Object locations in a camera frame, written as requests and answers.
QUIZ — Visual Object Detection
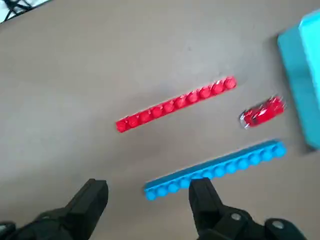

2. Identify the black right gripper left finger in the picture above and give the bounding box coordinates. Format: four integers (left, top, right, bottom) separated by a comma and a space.
0, 178, 110, 240

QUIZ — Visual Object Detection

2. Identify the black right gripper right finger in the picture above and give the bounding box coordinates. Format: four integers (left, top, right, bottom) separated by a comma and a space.
188, 177, 309, 240

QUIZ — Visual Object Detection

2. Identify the red toy car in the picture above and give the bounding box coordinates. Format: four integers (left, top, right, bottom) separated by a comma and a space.
239, 95, 287, 130

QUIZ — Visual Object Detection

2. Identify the blue studded block strip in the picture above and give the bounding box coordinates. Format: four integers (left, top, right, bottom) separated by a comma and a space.
143, 139, 288, 202

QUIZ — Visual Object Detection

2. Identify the red studded block strip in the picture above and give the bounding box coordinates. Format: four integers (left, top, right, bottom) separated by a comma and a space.
115, 76, 238, 134

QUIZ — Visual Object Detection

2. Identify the turquoise plastic bin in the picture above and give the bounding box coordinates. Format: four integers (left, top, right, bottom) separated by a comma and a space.
276, 8, 320, 154

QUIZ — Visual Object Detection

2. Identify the black cable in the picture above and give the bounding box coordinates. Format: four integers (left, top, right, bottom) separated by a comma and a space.
3, 0, 35, 21

